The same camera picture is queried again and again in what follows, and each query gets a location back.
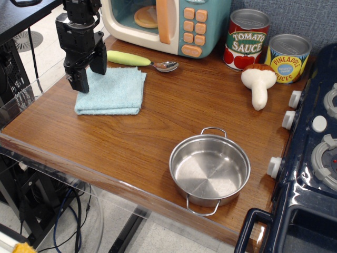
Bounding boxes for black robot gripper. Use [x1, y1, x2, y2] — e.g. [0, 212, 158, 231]
[56, 13, 107, 93]

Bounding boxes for light blue rag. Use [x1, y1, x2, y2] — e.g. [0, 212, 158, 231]
[74, 67, 146, 115]

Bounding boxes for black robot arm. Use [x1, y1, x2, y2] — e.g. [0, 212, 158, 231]
[1, 1, 107, 93]

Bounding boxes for teal toy microwave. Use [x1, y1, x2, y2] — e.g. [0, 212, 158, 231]
[101, 0, 231, 59]

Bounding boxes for black side desk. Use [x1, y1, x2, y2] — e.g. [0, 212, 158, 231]
[1, 1, 62, 45]

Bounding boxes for clear acrylic table guard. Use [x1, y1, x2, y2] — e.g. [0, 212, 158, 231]
[0, 26, 243, 238]

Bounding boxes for stainless steel pot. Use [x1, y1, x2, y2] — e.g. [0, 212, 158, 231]
[168, 127, 251, 217]

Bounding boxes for tomato sauce can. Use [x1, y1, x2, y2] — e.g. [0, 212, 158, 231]
[223, 8, 271, 71]

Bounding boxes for plush toy mushroom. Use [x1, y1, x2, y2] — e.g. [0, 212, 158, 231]
[241, 64, 276, 111]

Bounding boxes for pineapple slices can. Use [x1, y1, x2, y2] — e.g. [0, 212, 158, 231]
[264, 34, 312, 84]

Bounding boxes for dark blue toy stove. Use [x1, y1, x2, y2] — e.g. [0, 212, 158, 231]
[235, 44, 336, 252]

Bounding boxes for green handled metal spoon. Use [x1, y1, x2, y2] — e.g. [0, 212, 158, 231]
[107, 50, 179, 73]

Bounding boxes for blue floor cable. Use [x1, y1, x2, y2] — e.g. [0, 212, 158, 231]
[53, 188, 82, 253]

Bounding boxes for black floor cable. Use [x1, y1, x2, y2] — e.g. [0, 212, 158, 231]
[36, 184, 93, 253]

